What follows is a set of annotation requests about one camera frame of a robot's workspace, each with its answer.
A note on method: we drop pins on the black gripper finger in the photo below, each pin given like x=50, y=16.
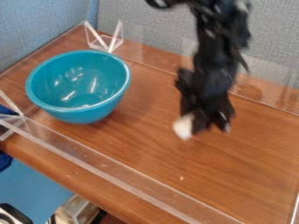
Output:
x=200, y=122

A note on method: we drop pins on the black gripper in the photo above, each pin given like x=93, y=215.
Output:
x=205, y=84

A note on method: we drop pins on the white brown toy mushroom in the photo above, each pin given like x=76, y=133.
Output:
x=181, y=126

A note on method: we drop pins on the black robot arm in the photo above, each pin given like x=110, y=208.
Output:
x=213, y=14

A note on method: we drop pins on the blue ceramic bowl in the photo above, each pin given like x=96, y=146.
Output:
x=77, y=86

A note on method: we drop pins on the clear acrylic back barrier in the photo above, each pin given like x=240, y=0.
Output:
x=251, y=87

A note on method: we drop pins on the clear acrylic barrier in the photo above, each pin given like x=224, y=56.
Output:
x=251, y=87
x=121, y=176

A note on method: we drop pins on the grey box under table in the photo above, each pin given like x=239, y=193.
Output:
x=76, y=211

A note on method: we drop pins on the clear acrylic front barrier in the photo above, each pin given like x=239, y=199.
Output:
x=121, y=176

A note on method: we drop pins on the black white object bottom left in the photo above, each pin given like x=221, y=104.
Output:
x=12, y=216

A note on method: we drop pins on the clear acrylic corner bracket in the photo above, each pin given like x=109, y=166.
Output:
x=102, y=42

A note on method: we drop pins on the clear acrylic left bracket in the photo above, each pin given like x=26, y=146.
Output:
x=10, y=117

